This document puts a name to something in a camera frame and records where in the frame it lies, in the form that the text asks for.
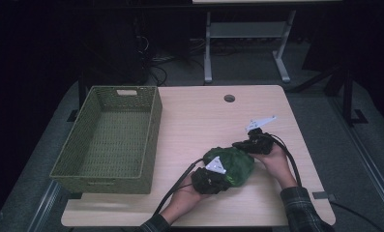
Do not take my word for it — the dark cabinet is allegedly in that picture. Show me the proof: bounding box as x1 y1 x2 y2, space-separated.
81 9 149 87

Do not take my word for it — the white metal table frame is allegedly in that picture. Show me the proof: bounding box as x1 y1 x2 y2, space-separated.
192 0 342 84

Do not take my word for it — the grey tape tab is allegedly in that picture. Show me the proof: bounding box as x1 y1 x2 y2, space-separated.
311 190 338 201

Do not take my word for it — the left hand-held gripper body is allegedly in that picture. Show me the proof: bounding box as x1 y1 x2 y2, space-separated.
191 156 231 195

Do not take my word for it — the person's right hand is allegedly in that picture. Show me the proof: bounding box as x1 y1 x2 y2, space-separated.
249 144 298 194

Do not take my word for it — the green plush garment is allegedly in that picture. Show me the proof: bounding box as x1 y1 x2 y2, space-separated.
201 146 255 189

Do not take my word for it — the black metal stand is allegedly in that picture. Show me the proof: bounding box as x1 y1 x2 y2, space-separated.
294 62 369 128

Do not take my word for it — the right hand-held gripper black cable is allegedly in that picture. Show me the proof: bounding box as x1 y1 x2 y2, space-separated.
263 131 304 189

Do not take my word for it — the person's left hand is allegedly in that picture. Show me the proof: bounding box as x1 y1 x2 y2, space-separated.
160 181 210 225

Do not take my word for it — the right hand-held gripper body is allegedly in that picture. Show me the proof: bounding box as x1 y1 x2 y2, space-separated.
245 115 278 156

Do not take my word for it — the tangle of black cables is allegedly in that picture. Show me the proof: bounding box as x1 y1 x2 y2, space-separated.
133 17 207 87

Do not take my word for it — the green woven basket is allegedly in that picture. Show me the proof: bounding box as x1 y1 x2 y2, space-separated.
49 84 163 195

